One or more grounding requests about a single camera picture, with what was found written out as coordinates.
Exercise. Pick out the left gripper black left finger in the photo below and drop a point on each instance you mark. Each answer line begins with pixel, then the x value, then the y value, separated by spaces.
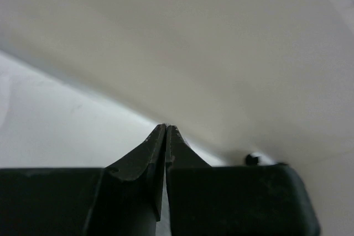
pixel 134 188

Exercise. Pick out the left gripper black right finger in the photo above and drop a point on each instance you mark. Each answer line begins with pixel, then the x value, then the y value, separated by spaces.
pixel 184 185

